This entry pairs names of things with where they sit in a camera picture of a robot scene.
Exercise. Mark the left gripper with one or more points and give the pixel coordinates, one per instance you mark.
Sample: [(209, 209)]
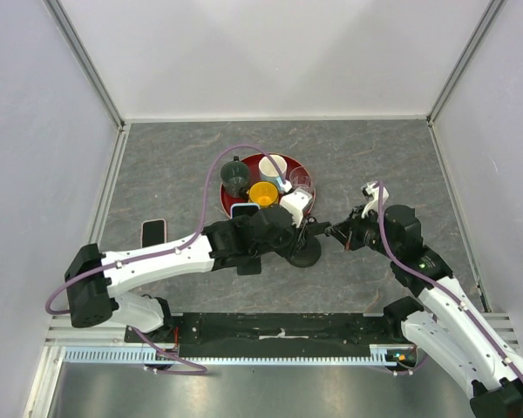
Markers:
[(298, 235)]

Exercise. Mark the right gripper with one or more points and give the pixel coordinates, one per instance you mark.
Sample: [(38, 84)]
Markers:
[(349, 230)]

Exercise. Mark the black round-base phone stand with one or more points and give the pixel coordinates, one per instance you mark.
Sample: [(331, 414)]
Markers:
[(303, 262)]

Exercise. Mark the blue case phone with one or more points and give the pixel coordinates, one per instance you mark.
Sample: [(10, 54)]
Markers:
[(243, 209)]

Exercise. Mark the beige case phone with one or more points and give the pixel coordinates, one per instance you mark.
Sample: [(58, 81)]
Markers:
[(153, 233)]

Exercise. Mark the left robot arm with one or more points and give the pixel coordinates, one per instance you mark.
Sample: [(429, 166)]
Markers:
[(99, 284)]

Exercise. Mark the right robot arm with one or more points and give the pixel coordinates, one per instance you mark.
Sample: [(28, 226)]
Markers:
[(438, 317)]

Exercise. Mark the black folding phone stand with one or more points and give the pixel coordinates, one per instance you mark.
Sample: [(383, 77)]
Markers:
[(250, 267)]

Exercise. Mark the clear glass cup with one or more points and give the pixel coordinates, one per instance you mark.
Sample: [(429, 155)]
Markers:
[(300, 178)]

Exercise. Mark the red round tray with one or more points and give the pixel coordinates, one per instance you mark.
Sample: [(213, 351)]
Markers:
[(252, 163)]

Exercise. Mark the yellow mug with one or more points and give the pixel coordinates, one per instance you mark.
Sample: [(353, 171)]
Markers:
[(263, 193)]

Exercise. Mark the light blue mug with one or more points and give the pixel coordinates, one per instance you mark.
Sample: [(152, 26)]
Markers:
[(268, 172)]

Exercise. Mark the dark green mug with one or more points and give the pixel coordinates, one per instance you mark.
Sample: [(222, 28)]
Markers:
[(235, 177)]

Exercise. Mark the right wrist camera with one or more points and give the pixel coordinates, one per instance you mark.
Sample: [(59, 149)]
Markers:
[(376, 194)]

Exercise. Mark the slotted cable duct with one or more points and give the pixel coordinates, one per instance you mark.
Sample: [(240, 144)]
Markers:
[(378, 356)]

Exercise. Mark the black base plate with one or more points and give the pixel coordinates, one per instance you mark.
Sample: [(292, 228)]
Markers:
[(277, 335)]

